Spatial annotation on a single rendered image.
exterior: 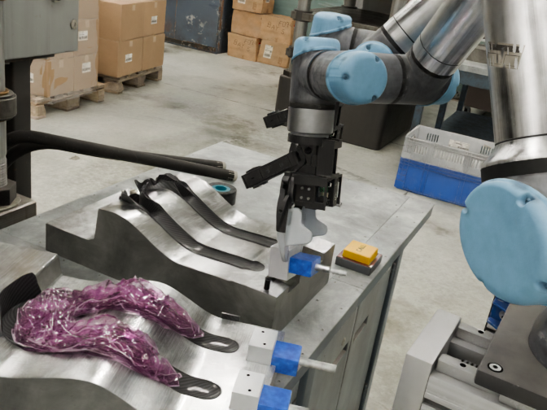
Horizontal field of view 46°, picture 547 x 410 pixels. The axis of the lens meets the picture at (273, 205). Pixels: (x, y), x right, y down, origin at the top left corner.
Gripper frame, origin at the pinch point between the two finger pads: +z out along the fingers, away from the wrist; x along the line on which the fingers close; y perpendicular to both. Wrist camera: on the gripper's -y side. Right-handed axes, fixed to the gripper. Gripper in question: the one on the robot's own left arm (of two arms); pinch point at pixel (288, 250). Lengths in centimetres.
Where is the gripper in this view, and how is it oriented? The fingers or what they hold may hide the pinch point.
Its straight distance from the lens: 110.9
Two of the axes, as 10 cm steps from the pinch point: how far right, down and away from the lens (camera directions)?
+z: -0.7, 9.8, 2.0
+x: 4.3, -1.5, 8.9
